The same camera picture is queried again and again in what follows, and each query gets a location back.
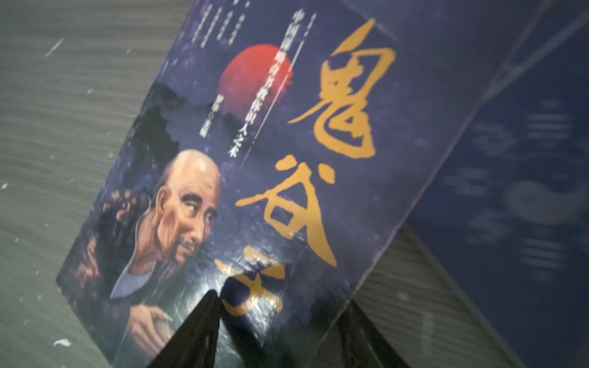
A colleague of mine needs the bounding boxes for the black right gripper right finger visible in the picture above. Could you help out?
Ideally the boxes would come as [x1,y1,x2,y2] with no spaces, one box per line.
[337,301,409,368]

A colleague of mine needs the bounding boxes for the purple old man book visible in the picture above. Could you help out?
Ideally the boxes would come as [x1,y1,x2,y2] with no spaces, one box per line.
[57,1,540,367]

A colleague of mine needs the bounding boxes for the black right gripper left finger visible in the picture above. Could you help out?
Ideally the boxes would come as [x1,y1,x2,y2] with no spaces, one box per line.
[148,290,222,368]

